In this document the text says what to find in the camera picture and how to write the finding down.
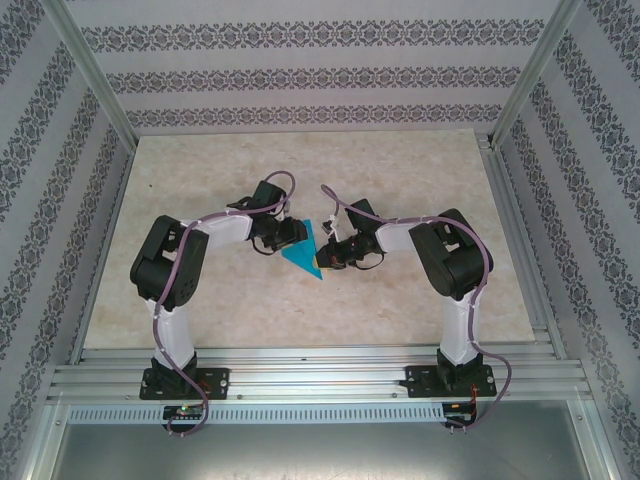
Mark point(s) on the teal blue cloth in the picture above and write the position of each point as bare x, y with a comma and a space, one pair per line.
305, 257

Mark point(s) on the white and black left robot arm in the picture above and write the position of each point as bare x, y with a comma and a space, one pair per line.
225, 232

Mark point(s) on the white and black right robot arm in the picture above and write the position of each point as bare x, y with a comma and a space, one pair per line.
395, 240

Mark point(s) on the grey metal sheet panel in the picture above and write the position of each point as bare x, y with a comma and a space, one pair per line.
320, 455

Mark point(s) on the small circuit board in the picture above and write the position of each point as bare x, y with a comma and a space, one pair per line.
460, 412
185, 411

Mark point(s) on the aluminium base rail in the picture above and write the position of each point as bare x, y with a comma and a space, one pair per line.
320, 375

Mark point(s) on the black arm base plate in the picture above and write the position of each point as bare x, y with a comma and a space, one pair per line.
420, 382
215, 382

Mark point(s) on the aluminium side rail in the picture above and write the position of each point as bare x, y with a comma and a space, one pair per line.
497, 175
126, 175

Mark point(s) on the aluminium corner post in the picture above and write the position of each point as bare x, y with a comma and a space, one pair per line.
92, 75
535, 75

